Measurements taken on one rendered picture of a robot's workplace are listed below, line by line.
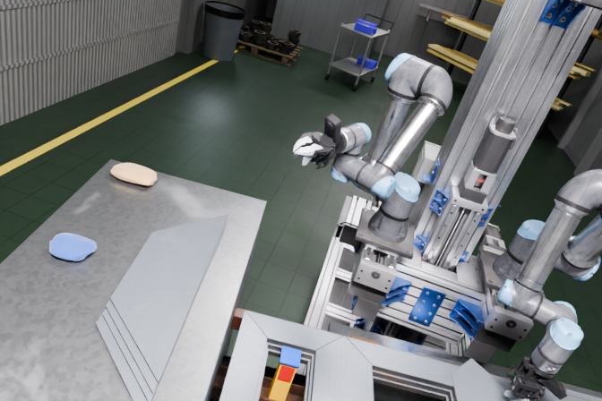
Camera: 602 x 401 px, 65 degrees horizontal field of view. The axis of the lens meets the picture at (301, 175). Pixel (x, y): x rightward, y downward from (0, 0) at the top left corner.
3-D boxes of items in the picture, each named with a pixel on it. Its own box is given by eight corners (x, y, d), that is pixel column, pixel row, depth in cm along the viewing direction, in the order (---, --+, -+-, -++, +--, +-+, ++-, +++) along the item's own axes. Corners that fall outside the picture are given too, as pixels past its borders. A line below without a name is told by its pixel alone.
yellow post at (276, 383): (281, 408, 146) (296, 368, 137) (266, 405, 146) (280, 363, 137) (284, 395, 151) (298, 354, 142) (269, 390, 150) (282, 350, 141)
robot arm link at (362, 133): (368, 150, 155) (376, 127, 151) (349, 157, 147) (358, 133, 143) (348, 140, 159) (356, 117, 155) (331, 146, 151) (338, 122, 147)
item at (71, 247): (101, 246, 135) (101, 238, 133) (83, 268, 126) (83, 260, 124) (60, 235, 134) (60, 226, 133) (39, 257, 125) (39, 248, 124)
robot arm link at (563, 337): (586, 325, 130) (586, 343, 123) (565, 352, 135) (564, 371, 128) (556, 310, 133) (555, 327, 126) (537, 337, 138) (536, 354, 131)
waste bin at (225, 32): (207, 46, 699) (215, -1, 666) (241, 57, 693) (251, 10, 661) (191, 54, 650) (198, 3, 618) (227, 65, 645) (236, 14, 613)
